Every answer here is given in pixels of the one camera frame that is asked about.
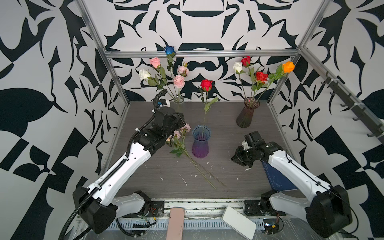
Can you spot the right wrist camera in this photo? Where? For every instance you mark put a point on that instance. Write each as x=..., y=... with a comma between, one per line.
x=245, y=145

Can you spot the white phone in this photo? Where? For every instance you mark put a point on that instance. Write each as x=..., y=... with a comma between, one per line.
x=239, y=223

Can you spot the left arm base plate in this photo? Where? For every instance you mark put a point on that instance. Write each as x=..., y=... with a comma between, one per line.
x=156, y=209

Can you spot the blue book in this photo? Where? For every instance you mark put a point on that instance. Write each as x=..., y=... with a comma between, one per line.
x=277, y=180

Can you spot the blue purple glass vase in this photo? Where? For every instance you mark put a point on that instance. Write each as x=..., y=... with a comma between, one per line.
x=200, y=148

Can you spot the pink rose flower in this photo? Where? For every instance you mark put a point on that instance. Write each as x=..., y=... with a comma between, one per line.
x=156, y=64

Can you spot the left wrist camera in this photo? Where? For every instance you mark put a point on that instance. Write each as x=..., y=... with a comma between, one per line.
x=163, y=103

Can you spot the small pink flower sprig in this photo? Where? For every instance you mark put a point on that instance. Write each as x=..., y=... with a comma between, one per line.
x=183, y=69

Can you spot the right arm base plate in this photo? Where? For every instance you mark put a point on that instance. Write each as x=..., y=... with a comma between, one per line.
x=260, y=207

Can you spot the blue rose flower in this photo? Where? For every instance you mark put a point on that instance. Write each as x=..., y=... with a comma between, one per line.
x=170, y=53

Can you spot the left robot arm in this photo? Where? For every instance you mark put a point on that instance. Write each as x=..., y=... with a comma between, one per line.
x=97, y=204

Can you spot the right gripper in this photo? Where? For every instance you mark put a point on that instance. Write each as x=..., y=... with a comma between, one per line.
x=238, y=158

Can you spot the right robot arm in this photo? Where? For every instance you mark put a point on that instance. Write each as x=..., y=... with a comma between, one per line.
x=324, y=207

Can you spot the large pink peony flower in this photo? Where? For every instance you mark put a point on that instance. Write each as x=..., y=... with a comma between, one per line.
x=179, y=83

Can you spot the maroon glass vase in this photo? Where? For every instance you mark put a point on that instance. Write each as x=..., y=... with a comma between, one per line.
x=245, y=117

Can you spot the circuit board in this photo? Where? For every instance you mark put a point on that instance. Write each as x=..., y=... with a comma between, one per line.
x=272, y=226

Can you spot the wall hook rail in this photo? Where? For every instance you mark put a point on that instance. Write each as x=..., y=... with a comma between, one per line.
x=361, y=111

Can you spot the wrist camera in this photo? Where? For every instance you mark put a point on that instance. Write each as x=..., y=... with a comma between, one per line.
x=245, y=145
x=163, y=103

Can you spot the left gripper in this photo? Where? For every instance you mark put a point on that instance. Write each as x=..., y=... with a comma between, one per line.
x=179, y=120

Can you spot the clear glass vase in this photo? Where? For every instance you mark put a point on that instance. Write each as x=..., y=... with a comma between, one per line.
x=178, y=103

